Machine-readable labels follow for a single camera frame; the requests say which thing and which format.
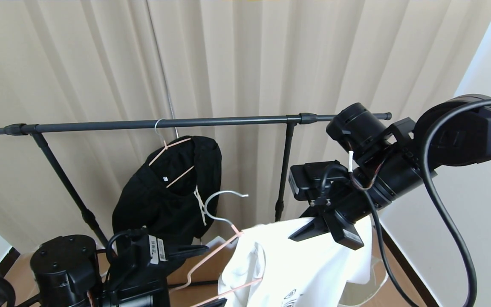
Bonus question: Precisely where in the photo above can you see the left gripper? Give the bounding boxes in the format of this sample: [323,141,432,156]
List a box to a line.
[101,244,228,307]

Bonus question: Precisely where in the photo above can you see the black shorts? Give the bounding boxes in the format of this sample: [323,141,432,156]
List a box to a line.
[112,136,223,273]

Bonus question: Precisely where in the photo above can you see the beige curtain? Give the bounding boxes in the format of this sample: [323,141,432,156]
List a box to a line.
[0,0,491,256]

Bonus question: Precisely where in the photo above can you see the black clothes rack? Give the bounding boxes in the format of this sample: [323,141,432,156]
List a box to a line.
[0,112,392,248]

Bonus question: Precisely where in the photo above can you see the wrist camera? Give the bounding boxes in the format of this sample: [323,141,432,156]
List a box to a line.
[109,230,170,282]
[289,161,350,207]

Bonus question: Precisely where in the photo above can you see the pink clothes hanger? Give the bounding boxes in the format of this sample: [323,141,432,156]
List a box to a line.
[169,190,264,307]
[148,119,195,189]

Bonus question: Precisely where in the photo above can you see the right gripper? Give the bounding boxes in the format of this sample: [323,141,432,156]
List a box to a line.
[288,158,425,251]

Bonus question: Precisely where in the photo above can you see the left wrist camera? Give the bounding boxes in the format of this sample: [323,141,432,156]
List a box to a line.
[109,230,170,282]

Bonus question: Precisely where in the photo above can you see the white garment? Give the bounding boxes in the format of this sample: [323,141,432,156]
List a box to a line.
[218,215,374,307]

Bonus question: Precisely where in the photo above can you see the white laundry basket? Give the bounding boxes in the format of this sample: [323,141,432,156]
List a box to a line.
[339,256,390,307]

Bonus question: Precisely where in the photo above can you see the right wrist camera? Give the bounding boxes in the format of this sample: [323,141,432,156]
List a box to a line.
[289,161,350,207]

